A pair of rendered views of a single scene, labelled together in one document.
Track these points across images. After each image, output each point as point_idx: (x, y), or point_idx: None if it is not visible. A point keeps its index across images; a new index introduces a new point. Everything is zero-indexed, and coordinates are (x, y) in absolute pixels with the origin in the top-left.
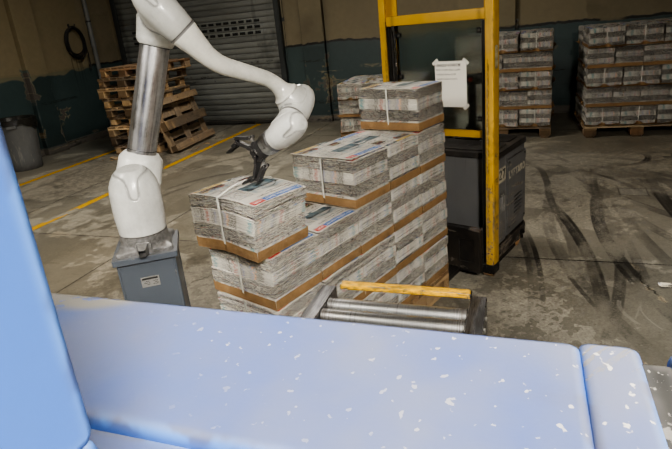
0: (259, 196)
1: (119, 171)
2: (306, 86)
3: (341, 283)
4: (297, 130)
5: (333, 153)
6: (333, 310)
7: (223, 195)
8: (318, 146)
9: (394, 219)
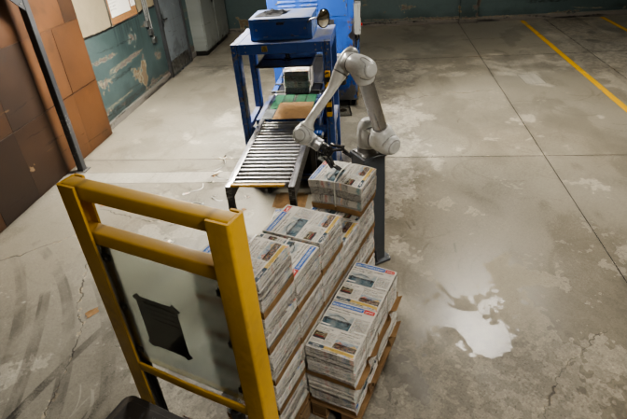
0: (327, 165)
1: (369, 117)
2: (296, 128)
3: (285, 183)
4: None
5: (303, 216)
6: (285, 176)
7: (349, 165)
8: (323, 230)
9: None
